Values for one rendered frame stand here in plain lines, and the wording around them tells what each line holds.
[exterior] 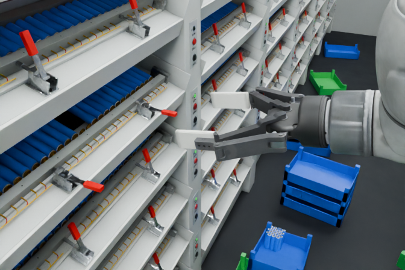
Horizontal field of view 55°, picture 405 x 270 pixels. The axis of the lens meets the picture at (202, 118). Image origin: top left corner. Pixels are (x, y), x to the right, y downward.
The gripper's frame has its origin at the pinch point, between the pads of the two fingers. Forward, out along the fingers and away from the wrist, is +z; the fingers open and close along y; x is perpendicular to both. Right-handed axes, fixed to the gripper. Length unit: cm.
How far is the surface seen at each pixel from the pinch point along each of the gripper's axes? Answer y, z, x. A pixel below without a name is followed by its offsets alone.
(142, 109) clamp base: 13.3, 22.4, -5.6
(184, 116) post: 30.3, 22.9, -16.2
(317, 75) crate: 257, 31, -98
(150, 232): 13, 31, -44
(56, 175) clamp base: -13.2, 23.1, -4.7
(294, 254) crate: 68, 9, -103
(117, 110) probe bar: 8.1, 24.9, -3.2
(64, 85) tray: -9.6, 17.5, 10.4
